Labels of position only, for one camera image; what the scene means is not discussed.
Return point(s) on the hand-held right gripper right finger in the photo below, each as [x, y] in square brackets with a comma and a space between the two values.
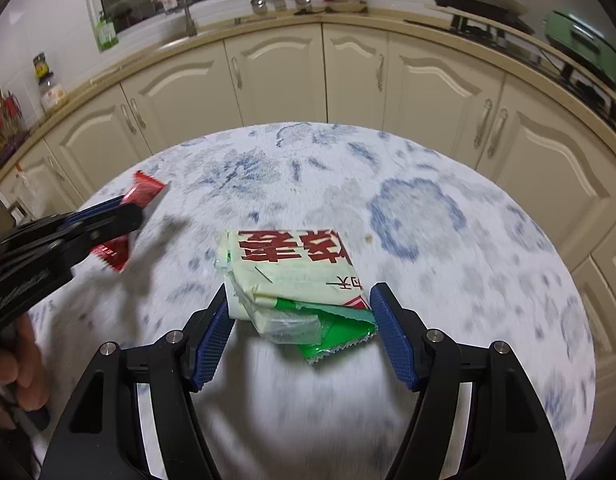
[395, 345]

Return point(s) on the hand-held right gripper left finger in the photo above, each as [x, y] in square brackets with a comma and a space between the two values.
[215, 345]

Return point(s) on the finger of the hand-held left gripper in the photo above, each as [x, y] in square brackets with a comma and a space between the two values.
[103, 225]
[103, 205]

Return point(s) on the red snack packet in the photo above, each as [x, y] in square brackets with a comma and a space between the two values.
[145, 190]

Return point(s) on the colourful snack packets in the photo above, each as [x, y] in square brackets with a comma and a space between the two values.
[288, 265]

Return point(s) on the person's left hand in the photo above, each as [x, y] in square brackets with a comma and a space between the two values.
[28, 360]

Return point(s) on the purple utensil holder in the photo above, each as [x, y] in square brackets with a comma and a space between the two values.
[15, 147]

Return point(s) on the clear jar white label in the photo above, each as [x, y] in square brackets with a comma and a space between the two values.
[53, 95]

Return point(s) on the yellow label dark bottle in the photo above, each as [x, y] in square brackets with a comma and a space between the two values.
[41, 66]

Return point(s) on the floral white blue tablecloth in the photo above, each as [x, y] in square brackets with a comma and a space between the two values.
[338, 185]

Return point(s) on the green dish soap bottle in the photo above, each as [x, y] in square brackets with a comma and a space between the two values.
[107, 35]

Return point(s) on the metal faucet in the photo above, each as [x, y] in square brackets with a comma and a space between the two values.
[189, 22]

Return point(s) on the small drip dish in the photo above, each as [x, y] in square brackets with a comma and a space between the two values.
[303, 11]

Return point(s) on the beige bowl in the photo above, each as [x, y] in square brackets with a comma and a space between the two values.
[345, 6]

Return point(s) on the black gas stove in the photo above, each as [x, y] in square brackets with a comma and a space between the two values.
[595, 95]

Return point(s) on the black induction cooker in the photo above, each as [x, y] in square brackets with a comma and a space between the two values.
[462, 6]

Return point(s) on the green electric pot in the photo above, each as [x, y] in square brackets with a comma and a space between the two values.
[582, 40]

